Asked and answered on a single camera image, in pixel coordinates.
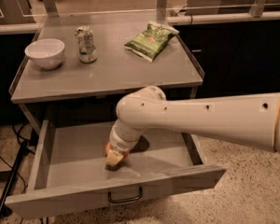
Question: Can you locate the orange fruit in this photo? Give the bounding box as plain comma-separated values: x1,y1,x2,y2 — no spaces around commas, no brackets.
105,142,128,159

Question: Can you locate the white ceramic bowl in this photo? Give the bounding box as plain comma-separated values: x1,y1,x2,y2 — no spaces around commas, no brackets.
24,38,65,70

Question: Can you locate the black floor bar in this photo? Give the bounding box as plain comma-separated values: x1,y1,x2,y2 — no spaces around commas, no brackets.
0,141,28,218

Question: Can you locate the black drawer handle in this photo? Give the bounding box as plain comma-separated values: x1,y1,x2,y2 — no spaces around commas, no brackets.
107,187,143,204

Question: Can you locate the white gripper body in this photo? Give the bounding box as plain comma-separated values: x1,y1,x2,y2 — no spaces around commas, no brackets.
109,119,146,152

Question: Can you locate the grey counter cabinet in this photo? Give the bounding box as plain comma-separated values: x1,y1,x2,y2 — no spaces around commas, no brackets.
8,11,205,135

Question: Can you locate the grey open drawer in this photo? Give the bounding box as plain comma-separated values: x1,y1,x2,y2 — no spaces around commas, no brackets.
6,105,225,219

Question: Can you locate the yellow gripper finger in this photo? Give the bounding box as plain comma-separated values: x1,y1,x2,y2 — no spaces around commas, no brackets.
105,149,124,167

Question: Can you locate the green chip bag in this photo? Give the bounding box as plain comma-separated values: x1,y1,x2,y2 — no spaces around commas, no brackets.
124,21,178,62

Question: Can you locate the white green soda can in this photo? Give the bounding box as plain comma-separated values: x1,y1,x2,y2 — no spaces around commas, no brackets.
75,25,97,63

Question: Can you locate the black floor cable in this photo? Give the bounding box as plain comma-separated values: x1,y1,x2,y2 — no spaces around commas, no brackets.
0,123,38,194

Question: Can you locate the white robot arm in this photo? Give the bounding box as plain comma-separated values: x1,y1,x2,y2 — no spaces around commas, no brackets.
105,86,280,166

